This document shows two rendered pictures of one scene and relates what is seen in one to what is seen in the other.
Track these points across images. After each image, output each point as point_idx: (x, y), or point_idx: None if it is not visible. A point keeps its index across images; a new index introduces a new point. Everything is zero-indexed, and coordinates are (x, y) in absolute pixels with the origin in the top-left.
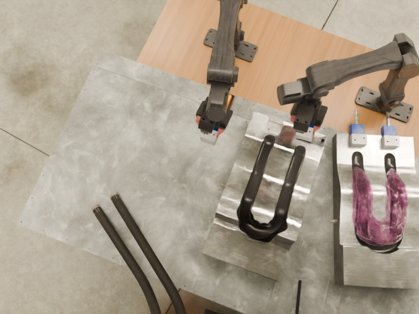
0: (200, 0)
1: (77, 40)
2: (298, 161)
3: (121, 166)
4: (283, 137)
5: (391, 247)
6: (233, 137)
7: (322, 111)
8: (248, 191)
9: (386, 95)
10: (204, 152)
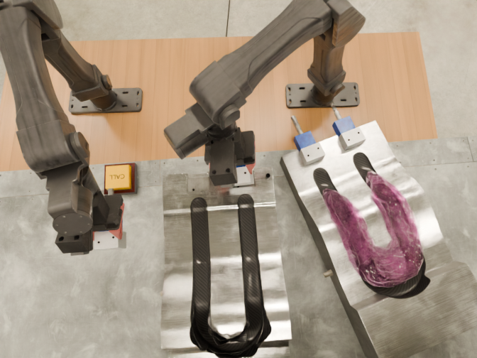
0: (47, 61)
1: None
2: (249, 217)
3: (17, 327)
4: (215, 193)
5: (417, 277)
6: (155, 218)
7: (248, 139)
8: (197, 293)
9: (321, 81)
10: (125, 255)
